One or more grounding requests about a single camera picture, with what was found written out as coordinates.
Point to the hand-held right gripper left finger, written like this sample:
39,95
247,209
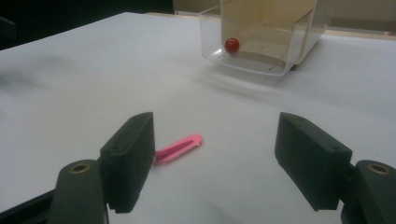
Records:
129,161

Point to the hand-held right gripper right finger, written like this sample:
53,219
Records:
311,161

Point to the pink hair clip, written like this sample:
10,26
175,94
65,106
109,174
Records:
179,148

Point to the clear plastic drawer box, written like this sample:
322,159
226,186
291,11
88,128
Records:
261,37

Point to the red bead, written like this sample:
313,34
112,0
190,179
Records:
232,45

